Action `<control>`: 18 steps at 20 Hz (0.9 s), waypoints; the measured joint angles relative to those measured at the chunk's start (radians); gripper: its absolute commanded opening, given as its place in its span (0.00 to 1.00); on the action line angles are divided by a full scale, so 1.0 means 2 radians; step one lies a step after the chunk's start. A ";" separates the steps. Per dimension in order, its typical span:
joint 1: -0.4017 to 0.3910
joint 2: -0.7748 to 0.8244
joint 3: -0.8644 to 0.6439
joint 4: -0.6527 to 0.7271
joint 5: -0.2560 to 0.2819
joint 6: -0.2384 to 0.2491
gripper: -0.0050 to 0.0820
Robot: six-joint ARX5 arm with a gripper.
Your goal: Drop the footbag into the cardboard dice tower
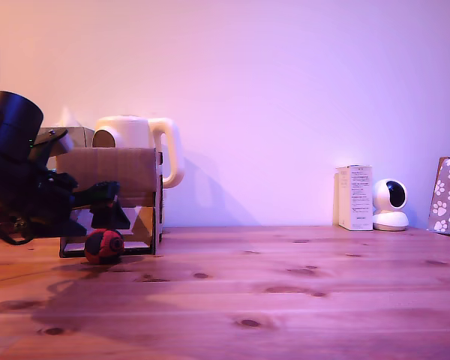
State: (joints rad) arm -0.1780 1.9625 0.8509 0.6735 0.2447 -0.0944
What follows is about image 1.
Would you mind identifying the red and black footbag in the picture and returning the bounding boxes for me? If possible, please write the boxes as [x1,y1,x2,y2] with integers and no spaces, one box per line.
[84,228,126,266]

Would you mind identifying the cardboard dice tower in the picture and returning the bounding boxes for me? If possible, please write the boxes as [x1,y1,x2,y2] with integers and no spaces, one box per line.
[55,147,165,259]

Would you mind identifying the cloud print tissue box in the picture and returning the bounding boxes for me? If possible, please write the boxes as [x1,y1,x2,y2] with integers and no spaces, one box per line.
[40,126,95,151]

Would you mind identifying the white electric kettle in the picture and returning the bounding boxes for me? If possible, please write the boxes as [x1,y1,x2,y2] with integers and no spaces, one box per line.
[91,115,186,190]

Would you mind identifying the white tissue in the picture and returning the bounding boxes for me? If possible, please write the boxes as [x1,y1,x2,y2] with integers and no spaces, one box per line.
[58,107,82,128]

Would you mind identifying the white printed carton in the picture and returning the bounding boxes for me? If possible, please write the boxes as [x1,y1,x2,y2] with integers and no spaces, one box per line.
[335,164,374,232]

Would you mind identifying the paw print bag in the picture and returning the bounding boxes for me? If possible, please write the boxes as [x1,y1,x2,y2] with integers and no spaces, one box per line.
[427,157,450,237]

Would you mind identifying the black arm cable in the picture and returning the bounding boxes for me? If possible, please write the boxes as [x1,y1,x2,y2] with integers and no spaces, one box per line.
[0,202,35,247]

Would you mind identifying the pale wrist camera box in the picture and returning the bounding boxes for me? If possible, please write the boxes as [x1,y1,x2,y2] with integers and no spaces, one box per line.
[29,128,75,161]

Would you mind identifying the small white round camera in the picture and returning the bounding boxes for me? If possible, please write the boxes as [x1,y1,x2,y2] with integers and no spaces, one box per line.
[371,178,410,232]

